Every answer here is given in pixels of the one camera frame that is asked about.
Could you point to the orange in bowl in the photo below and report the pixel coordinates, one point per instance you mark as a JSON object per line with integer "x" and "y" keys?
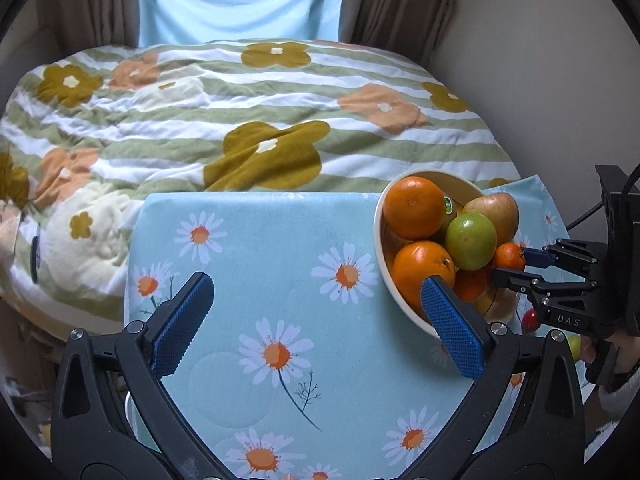
{"x": 416, "y": 262}

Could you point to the person's hand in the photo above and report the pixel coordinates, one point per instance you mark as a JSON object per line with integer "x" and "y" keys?
{"x": 594, "y": 353}

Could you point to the blue daisy tablecloth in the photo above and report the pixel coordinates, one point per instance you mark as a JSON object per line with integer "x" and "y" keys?
{"x": 305, "y": 367}

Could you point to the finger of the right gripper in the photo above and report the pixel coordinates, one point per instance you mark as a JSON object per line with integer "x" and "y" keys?
{"x": 536, "y": 288}
{"x": 568, "y": 255}

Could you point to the left brown curtain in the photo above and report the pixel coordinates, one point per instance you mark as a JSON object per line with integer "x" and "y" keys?
{"x": 83, "y": 24}

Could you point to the small tangerine in bowl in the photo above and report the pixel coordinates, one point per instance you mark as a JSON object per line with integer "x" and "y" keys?
{"x": 472, "y": 286}

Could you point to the yellow red apple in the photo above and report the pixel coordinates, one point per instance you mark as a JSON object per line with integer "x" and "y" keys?
{"x": 501, "y": 209}

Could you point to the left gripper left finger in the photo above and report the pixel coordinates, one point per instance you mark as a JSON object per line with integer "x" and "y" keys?
{"x": 112, "y": 417}

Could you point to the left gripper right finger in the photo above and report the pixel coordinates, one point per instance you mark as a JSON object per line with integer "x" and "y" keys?
{"x": 522, "y": 418}

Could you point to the small tangerine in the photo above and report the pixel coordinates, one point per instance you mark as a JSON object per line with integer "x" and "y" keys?
{"x": 509, "y": 256}
{"x": 472, "y": 286}

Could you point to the small red fruit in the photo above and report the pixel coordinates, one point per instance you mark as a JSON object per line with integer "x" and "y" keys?
{"x": 530, "y": 322}

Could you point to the floral striped duvet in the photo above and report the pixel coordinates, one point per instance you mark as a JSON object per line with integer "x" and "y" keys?
{"x": 86, "y": 139}

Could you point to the blue window cloth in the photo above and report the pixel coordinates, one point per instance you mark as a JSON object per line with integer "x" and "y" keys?
{"x": 199, "y": 21}

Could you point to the brown kiwi with sticker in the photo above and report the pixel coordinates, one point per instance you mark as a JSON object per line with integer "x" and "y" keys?
{"x": 450, "y": 214}

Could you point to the brown curtain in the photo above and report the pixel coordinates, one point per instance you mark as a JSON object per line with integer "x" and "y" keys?
{"x": 83, "y": 24}
{"x": 410, "y": 28}

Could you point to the large orange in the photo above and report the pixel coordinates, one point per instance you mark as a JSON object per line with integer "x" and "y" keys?
{"x": 414, "y": 208}

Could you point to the black remote on bed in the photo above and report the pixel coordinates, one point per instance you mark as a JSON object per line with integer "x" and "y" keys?
{"x": 34, "y": 261}

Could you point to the green apple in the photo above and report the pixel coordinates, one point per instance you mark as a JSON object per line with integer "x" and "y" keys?
{"x": 471, "y": 240}

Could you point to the right brown curtain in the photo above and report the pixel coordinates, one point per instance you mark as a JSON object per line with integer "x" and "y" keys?
{"x": 410, "y": 28}

